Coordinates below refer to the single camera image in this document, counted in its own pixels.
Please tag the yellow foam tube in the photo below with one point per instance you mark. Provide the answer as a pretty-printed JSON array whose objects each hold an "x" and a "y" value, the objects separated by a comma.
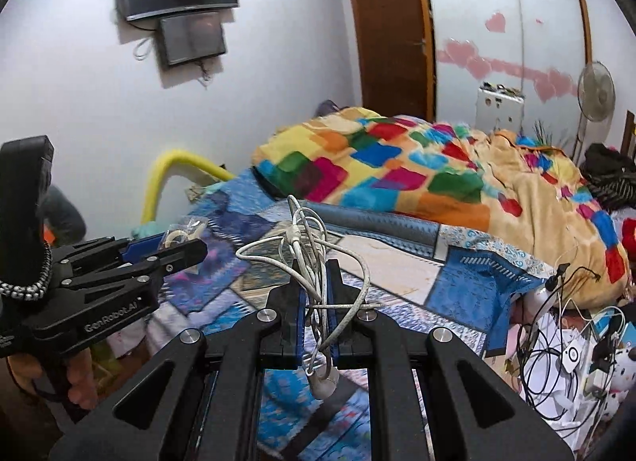
[{"x": 159, "y": 172}]

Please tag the colourful patchwork blanket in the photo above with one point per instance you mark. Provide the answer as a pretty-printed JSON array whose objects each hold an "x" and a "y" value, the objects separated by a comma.
[{"x": 397, "y": 167}]

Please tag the dark spiky plant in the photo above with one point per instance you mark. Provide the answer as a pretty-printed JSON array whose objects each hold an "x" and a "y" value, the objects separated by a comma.
[{"x": 551, "y": 135}]

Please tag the brown wooden door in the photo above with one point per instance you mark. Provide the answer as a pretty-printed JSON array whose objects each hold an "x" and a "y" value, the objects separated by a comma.
[{"x": 387, "y": 33}]

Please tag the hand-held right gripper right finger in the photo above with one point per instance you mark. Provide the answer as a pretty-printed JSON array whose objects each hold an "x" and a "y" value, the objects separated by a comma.
[{"x": 344, "y": 346}]

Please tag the dark grey cloth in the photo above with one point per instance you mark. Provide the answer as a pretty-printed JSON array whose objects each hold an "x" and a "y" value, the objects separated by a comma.
[{"x": 64, "y": 215}]

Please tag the white round charger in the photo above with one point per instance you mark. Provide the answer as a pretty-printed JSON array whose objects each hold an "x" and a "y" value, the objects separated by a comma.
[{"x": 571, "y": 354}]

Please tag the wooden headboard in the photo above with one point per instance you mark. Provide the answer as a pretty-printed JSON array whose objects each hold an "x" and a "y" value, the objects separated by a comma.
[{"x": 631, "y": 133}]

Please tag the white pump bottle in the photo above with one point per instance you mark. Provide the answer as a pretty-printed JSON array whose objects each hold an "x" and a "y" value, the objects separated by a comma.
[{"x": 539, "y": 299}]

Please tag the white standing fan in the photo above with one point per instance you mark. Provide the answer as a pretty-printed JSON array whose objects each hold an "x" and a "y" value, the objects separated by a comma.
[{"x": 596, "y": 90}]

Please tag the white cat plush toy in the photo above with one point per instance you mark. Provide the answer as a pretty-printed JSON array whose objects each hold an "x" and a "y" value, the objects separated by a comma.
[{"x": 625, "y": 366}]

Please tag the white metal box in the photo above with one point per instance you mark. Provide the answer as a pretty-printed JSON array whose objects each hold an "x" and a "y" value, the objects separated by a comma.
[{"x": 499, "y": 110}]

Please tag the clear plastic packet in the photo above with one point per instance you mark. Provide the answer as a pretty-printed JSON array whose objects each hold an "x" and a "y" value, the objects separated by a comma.
[{"x": 181, "y": 233}]

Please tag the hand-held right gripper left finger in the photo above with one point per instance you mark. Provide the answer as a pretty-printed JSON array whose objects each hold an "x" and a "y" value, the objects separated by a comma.
[{"x": 293, "y": 336}]

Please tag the black striped cloth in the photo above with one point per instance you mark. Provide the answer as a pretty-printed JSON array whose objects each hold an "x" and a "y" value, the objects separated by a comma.
[{"x": 608, "y": 172}]

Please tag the blue patterned bedsheet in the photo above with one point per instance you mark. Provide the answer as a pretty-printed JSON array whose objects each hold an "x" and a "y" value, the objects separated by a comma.
[{"x": 397, "y": 267}]

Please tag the person's left hand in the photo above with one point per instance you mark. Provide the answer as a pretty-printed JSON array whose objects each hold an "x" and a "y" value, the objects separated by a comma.
[{"x": 82, "y": 381}]

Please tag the small black wall screen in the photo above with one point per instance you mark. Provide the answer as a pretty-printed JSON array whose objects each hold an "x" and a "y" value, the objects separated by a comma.
[{"x": 194, "y": 38}]

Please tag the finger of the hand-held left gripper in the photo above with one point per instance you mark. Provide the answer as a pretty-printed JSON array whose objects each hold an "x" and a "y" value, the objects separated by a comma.
[
  {"x": 144, "y": 248},
  {"x": 179, "y": 257}
]

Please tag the white paper sheets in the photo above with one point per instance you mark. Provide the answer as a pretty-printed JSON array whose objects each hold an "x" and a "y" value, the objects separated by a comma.
[{"x": 556, "y": 406}]

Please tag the red plush toy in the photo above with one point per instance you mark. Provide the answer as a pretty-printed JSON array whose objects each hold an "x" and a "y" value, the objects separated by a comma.
[{"x": 630, "y": 232}]

